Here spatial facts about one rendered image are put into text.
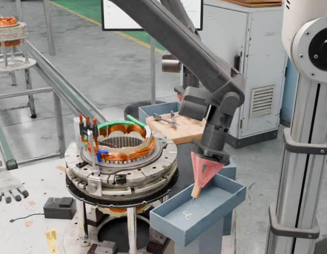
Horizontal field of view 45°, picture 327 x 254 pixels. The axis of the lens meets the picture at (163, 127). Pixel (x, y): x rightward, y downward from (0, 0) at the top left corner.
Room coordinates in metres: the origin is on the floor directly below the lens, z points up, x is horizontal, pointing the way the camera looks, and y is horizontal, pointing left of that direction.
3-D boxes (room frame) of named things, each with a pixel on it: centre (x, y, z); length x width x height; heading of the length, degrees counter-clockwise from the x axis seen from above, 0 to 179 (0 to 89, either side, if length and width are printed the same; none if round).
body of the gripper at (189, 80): (1.31, -0.09, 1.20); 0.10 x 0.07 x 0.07; 115
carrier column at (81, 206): (0.99, 0.24, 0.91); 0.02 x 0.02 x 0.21
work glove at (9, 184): (1.31, 0.60, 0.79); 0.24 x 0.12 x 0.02; 28
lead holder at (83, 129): (0.91, 0.19, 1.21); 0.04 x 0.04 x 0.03; 23
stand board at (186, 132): (1.28, -0.06, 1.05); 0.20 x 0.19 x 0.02; 23
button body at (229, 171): (1.06, -0.18, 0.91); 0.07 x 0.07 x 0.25; 8
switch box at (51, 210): (1.14, 0.36, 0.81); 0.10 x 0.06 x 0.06; 85
